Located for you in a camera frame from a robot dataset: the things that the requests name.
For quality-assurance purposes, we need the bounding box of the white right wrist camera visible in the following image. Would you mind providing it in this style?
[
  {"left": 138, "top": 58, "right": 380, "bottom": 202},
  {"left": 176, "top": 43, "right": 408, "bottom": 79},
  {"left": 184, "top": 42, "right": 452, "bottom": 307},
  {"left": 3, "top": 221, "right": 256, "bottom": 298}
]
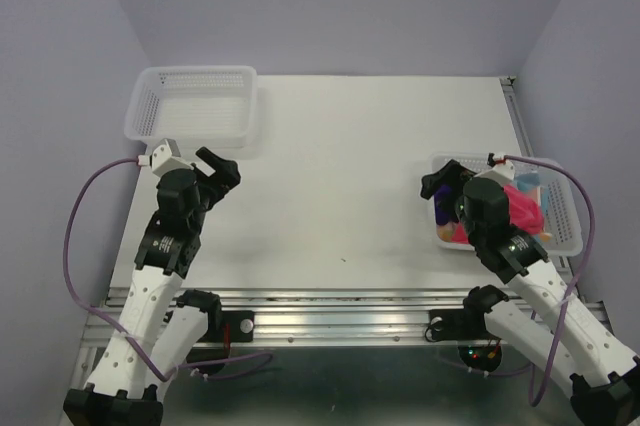
[{"left": 476, "top": 153, "right": 516, "bottom": 187}]

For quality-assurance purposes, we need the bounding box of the peach patterned towel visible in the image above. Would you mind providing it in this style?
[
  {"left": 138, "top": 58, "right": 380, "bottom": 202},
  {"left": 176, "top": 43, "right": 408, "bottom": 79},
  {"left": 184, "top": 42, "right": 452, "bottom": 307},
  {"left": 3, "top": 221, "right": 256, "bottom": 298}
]
[{"left": 436, "top": 222, "right": 469, "bottom": 245}]

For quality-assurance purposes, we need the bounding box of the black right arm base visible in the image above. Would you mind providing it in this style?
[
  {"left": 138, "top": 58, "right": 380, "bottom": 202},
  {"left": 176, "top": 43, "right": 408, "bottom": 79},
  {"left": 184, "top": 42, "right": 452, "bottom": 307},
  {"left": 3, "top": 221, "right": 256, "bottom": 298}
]
[{"left": 424, "top": 309, "right": 498, "bottom": 344}]

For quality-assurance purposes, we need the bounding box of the pink towel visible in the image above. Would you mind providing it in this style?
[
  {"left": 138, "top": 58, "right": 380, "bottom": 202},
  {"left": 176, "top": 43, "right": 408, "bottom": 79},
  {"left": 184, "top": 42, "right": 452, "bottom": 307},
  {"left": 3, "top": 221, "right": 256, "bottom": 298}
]
[{"left": 504, "top": 185, "right": 544, "bottom": 235}]

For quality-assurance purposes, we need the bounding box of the white plastic towel basket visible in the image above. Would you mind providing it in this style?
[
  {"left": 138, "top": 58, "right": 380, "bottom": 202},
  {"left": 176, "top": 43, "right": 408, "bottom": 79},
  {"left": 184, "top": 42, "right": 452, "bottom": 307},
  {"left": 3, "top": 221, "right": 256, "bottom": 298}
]
[{"left": 427, "top": 152, "right": 583, "bottom": 257}]

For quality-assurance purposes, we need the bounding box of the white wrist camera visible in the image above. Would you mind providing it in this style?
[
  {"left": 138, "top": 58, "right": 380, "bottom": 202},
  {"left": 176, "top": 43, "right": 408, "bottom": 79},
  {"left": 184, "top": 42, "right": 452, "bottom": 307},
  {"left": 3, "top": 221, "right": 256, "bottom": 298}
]
[
  {"left": 476, "top": 153, "right": 516, "bottom": 187},
  {"left": 137, "top": 138, "right": 193, "bottom": 177}
]

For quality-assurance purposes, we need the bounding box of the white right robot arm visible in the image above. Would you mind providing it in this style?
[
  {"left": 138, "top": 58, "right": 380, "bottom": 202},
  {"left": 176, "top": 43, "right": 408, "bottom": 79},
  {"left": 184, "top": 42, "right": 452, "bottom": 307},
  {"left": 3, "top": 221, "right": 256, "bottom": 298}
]
[{"left": 421, "top": 155, "right": 639, "bottom": 425}]

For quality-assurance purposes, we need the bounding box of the purple towel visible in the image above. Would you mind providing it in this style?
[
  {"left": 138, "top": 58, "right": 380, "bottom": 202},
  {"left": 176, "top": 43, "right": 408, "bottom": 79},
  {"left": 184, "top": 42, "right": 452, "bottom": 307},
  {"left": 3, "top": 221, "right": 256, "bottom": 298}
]
[{"left": 433, "top": 185, "right": 461, "bottom": 226}]

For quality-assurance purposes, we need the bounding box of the white empty plastic basket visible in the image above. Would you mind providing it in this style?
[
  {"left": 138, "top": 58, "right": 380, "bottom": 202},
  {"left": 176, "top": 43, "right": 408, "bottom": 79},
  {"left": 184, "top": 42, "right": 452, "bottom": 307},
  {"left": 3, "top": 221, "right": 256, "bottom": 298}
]
[{"left": 124, "top": 66, "right": 258, "bottom": 149}]

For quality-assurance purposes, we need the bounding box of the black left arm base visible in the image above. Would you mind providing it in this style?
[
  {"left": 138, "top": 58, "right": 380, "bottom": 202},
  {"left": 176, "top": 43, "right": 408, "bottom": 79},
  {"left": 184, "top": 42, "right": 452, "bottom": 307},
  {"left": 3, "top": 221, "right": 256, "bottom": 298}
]
[{"left": 200, "top": 310, "right": 255, "bottom": 344}]

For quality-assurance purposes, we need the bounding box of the aluminium mounting rail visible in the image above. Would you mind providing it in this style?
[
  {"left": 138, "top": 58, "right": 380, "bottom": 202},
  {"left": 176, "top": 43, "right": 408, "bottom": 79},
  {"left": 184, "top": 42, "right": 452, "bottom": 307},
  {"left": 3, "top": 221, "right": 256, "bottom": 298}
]
[{"left": 78, "top": 288, "right": 616, "bottom": 347}]

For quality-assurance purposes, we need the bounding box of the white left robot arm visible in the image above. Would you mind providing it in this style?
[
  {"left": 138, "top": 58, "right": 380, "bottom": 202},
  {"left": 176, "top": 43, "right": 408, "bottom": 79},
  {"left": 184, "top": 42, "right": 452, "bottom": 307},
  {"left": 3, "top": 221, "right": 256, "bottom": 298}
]
[{"left": 63, "top": 140, "right": 241, "bottom": 425}]

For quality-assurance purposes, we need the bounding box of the blue patterned towel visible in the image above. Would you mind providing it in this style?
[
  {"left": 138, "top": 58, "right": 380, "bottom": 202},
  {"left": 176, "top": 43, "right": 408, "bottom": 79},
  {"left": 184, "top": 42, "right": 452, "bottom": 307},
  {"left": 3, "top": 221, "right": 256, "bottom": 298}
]
[{"left": 514, "top": 172, "right": 549, "bottom": 214}]

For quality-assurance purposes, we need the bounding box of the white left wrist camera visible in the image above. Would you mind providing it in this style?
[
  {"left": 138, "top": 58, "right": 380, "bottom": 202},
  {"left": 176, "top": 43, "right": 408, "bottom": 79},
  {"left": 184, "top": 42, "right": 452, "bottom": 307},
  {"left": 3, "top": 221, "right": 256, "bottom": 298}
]
[{"left": 137, "top": 138, "right": 193, "bottom": 177}]

